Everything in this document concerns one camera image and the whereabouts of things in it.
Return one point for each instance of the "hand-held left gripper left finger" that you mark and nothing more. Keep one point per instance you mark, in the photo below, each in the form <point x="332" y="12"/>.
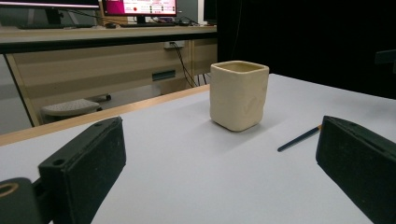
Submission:
<point x="84" y="161"/>

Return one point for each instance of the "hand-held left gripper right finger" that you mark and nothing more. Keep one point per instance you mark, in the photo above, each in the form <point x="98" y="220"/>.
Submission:
<point x="358" y="165"/>

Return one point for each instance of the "cream square ceramic cup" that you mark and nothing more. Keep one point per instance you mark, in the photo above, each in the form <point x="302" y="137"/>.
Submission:
<point x="236" y="99"/>

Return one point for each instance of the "beige office desk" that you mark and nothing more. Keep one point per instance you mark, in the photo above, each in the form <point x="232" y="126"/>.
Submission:
<point x="93" y="71"/>

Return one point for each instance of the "black curtain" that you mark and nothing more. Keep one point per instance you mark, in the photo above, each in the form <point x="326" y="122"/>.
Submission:
<point x="311" y="37"/>

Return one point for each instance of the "black keyboard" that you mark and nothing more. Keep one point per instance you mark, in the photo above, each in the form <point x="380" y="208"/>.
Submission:
<point x="146" y="25"/>
<point x="56" y="26"/>

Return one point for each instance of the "black computer mouse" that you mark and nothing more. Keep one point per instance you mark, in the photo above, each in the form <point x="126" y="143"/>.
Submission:
<point x="110" y="25"/>

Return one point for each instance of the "white power strip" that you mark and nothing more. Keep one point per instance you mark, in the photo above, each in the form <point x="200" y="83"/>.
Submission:
<point x="169" y="44"/>

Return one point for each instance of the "dark monitor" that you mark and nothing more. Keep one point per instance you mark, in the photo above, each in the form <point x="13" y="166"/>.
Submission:
<point x="53" y="12"/>

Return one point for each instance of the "monitor with pink screen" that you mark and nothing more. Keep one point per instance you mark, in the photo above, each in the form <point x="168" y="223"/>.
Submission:
<point x="140" y="6"/>

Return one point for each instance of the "grey computer case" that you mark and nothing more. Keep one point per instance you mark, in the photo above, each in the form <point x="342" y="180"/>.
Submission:
<point x="186" y="9"/>

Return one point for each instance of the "black monitor seen edge-on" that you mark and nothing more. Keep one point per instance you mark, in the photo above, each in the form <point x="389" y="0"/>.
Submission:
<point x="210" y="11"/>

